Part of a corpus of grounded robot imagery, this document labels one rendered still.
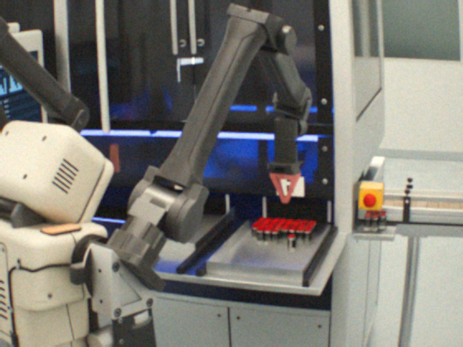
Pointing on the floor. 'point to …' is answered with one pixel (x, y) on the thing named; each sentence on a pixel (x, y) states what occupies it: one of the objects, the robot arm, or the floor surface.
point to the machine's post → (343, 165)
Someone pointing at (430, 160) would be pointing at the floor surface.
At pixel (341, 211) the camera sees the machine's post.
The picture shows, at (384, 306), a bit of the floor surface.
